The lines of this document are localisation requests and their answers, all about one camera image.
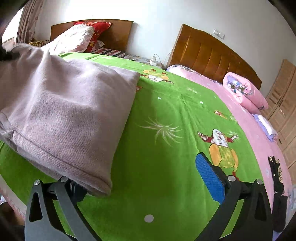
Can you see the red patterned pillow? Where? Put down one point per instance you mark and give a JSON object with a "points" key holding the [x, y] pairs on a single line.
{"points": [[99, 28]]}

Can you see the right wooden headboard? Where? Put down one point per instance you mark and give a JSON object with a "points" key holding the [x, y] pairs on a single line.
{"points": [[208, 56]]}

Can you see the wooden headboard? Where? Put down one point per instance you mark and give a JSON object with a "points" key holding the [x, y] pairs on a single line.
{"points": [[208, 56], [116, 37]]}

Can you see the wooden wardrobe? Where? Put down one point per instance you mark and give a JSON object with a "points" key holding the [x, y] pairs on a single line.
{"points": [[281, 113]]}

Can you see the rolled pink quilt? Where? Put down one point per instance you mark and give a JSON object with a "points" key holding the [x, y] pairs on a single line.
{"points": [[245, 93]]}

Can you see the lilac knit pants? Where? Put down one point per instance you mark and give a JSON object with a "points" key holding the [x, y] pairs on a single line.
{"points": [[65, 117]]}

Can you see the pink white patterned pillow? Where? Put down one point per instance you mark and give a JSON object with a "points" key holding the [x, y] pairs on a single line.
{"points": [[75, 39]]}

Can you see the white wall switch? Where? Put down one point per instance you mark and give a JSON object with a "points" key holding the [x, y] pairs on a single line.
{"points": [[219, 34]]}

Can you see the left wooden headboard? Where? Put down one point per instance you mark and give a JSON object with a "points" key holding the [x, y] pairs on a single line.
{"points": [[116, 37]]}

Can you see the black patterned garment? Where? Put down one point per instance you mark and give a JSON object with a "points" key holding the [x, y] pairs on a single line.
{"points": [[279, 210]]}

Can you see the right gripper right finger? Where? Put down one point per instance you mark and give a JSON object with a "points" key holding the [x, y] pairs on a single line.
{"points": [[254, 221]]}

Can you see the window curtain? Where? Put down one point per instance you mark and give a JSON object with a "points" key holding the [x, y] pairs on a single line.
{"points": [[28, 21]]}

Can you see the white charger with cable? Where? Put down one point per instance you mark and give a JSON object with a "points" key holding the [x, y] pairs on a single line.
{"points": [[156, 61]]}

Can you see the pink bed sheet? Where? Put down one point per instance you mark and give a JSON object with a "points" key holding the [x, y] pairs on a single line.
{"points": [[261, 145]]}

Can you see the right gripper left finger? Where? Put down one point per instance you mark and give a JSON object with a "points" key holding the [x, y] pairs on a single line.
{"points": [[42, 221]]}

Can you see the folded lilac white cloth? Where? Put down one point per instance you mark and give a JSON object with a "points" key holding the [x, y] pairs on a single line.
{"points": [[266, 126]]}

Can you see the plaid bed sheet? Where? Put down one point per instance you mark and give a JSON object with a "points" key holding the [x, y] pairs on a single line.
{"points": [[109, 52]]}

